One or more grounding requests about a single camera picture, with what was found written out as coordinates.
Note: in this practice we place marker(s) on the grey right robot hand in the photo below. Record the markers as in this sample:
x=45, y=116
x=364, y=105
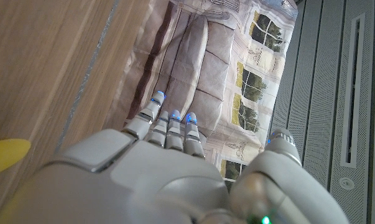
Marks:
x=143, y=183

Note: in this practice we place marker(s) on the printed sofa room backdrop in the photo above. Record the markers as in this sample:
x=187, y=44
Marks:
x=190, y=62

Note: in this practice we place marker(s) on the yellow toy banana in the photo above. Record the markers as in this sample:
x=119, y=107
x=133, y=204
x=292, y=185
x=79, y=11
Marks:
x=3, y=154

